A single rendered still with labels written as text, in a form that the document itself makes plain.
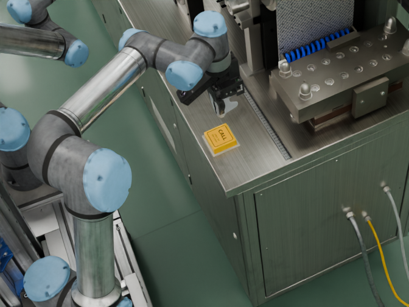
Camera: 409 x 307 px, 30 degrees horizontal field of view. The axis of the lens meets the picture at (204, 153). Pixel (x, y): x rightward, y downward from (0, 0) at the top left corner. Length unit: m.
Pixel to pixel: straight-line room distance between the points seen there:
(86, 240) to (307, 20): 0.89
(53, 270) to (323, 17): 0.99
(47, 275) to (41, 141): 0.41
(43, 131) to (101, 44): 2.19
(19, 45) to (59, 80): 1.66
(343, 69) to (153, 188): 1.29
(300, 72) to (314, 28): 0.13
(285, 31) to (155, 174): 1.28
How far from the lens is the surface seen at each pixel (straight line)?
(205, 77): 1.93
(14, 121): 2.16
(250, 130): 2.17
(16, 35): 2.00
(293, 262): 2.62
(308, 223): 2.44
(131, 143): 3.33
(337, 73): 2.12
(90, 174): 1.50
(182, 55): 1.76
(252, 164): 2.10
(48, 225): 2.32
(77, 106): 1.66
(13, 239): 2.04
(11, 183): 2.30
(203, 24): 1.79
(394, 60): 2.16
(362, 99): 2.12
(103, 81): 1.71
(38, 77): 3.71
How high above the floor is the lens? 2.64
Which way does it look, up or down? 54 degrees down
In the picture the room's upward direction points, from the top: 11 degrees counter-clockwise
